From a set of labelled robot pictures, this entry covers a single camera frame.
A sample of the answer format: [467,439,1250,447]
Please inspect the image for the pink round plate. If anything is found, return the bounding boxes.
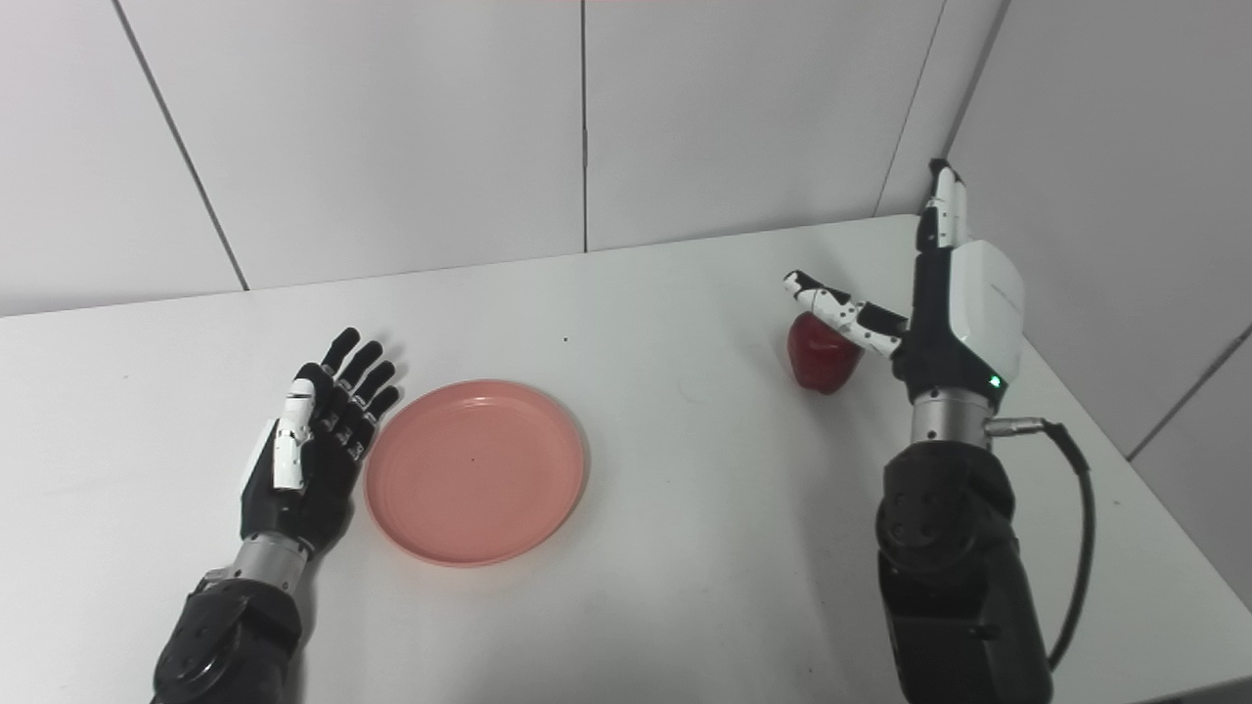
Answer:
[364,379,588,567]

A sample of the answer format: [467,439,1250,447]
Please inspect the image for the red apple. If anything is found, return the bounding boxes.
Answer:
[787,312,866,395]

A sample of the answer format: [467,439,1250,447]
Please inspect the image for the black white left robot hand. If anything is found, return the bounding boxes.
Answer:
[240,328,402,558]

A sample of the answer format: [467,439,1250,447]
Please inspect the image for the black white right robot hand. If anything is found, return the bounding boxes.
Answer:
[782,158,1026,407]

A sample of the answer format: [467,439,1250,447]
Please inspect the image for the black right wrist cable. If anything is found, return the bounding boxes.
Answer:
[986,417,1096,674]

